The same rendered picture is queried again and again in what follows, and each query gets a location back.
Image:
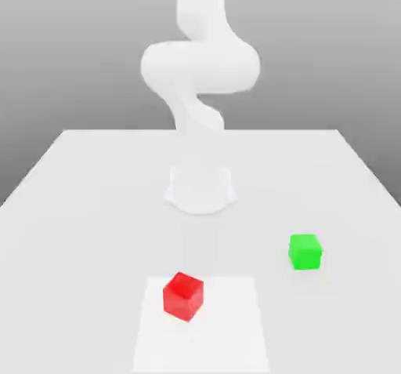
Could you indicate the small green cube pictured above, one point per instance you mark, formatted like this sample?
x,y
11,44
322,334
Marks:
x,y
304,252

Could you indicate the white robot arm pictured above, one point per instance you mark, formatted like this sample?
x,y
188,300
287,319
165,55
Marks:
x,y
200,66

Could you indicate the small red cube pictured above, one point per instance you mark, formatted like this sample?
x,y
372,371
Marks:
x,y
182,297

